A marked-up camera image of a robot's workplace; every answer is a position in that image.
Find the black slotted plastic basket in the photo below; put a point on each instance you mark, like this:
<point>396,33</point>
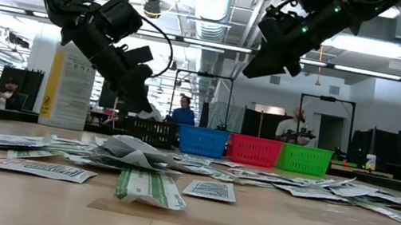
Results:
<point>151,132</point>

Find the silver spiral ceiling duct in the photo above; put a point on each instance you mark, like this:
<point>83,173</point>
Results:
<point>212,9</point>

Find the small wipes bottle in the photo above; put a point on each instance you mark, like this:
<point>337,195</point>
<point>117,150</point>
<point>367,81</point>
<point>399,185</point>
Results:
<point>370,161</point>

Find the green slotted plastic basket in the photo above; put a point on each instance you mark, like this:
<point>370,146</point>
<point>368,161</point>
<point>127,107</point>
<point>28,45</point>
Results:
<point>305,159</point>

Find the white packet red print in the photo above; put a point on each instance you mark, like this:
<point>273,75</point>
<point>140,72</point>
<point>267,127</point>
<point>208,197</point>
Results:
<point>22,166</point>

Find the black rig frame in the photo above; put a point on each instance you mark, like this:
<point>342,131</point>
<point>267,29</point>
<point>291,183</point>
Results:
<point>328,98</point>
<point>204,74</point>

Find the black partition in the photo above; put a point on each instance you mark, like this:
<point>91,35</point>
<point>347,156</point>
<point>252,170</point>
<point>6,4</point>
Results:
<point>263,124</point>

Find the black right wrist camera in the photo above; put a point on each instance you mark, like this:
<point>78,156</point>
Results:
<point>279,20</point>

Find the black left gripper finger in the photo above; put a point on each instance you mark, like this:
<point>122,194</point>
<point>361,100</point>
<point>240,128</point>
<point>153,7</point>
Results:
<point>136,94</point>

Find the wooden board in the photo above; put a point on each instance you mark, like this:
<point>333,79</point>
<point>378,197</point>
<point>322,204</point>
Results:
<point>361,170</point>

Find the white packet navy print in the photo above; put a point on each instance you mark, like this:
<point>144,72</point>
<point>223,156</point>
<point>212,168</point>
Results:
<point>6,139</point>

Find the long plain white packet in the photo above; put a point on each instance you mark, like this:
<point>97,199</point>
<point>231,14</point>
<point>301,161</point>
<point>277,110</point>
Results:
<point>357,190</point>

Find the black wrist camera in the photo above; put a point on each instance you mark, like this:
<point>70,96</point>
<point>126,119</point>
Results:
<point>279,20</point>
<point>138,54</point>

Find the wall air vent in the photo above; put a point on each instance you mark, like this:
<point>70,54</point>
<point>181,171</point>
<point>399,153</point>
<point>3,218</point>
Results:
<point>275,80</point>
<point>334,89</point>

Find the white packet black print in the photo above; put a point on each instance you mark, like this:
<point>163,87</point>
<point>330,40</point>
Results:
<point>134,148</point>

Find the white wipes canister yellow label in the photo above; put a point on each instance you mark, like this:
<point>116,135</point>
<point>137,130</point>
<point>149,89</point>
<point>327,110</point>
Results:
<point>67,99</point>

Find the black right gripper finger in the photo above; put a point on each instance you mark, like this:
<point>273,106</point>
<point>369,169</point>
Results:
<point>264,66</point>

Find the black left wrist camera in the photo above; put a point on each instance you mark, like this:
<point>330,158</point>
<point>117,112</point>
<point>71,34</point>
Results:
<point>138,54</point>

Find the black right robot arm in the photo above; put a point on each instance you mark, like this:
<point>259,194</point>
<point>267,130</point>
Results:
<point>346,10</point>

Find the grey fabric cover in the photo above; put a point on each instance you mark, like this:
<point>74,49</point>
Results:
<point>220,115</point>

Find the blue slotted plastic basket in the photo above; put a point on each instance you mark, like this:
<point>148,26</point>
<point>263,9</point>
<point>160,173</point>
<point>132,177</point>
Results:
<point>202,142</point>

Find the red slotted plastic basket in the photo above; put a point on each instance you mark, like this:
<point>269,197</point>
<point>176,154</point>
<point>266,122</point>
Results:
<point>253,151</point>

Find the black standing panels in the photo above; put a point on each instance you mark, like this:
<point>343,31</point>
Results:
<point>21,86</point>

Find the person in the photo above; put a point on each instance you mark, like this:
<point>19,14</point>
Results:
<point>294,129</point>
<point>5,95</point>
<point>183,114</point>

